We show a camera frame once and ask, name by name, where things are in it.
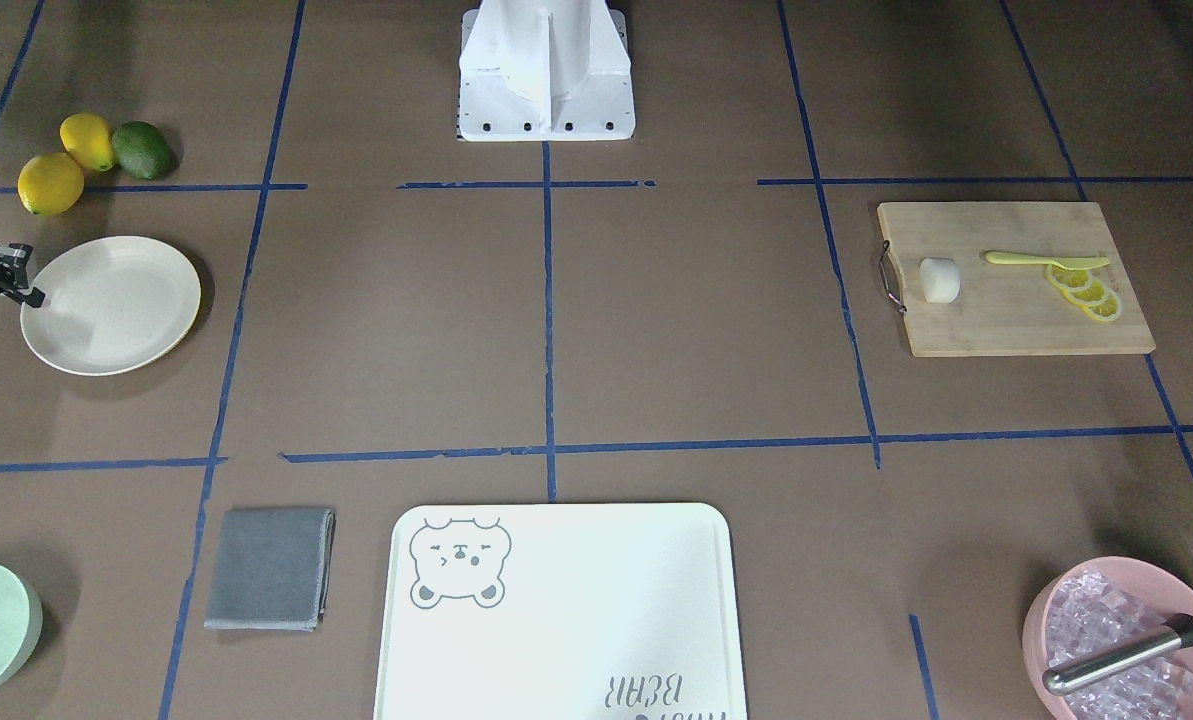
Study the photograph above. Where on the yellow lemon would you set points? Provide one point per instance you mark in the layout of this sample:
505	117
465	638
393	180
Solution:
87	138
49	184

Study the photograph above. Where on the wooden cutting board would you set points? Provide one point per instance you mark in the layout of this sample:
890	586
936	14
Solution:
1005	310

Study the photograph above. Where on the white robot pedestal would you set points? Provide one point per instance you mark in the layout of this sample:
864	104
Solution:
545	71

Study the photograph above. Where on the yellow lemon front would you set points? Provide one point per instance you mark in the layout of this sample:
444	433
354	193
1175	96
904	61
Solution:
49	184

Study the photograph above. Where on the green avocado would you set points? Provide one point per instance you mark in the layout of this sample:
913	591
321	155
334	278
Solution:
142	151

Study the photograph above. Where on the pink bowl with ice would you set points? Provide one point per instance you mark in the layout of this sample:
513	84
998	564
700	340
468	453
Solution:
1112	639

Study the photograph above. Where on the yellow lemon back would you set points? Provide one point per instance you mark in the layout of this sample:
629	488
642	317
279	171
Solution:
87	138

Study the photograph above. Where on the cream bear tray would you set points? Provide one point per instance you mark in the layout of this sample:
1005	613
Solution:
561	611

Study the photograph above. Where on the lemon slices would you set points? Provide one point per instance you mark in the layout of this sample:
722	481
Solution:
1096	299

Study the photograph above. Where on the metal ice scoop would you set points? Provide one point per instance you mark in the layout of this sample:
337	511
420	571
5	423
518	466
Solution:
1175	633

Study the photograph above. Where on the grey folded cloth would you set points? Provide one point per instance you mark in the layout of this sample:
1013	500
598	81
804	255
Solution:
271	569

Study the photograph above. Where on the cream round plate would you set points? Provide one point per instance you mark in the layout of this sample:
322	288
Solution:
112	306

